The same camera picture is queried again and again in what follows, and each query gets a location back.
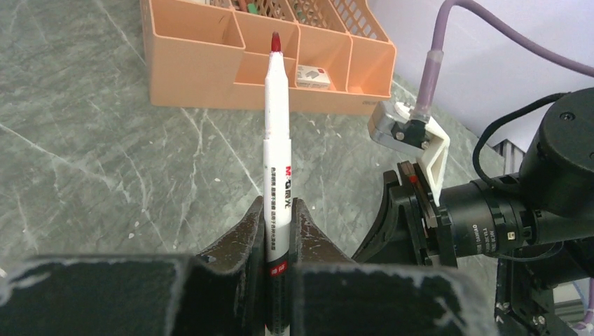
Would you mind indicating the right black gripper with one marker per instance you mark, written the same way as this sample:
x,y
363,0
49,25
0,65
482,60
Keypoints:
x,y
408,229

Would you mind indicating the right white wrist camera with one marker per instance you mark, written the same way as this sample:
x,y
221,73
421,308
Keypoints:
x,y
390,126

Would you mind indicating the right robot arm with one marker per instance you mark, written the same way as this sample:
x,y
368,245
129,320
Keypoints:
x,y
537,222

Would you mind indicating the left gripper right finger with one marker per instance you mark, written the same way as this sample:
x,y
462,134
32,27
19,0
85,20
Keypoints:
x,y
333,295

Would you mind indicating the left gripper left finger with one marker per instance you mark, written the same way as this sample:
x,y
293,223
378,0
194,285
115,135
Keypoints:
x,y
218,291

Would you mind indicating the white pen red tip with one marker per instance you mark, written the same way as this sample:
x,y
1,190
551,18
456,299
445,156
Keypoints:
x,y
277,197

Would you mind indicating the small white eraser box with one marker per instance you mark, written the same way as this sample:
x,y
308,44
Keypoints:
x,y
312,77

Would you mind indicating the orange plastic desk organizer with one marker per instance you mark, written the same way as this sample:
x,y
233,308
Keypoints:
x,y
215,54

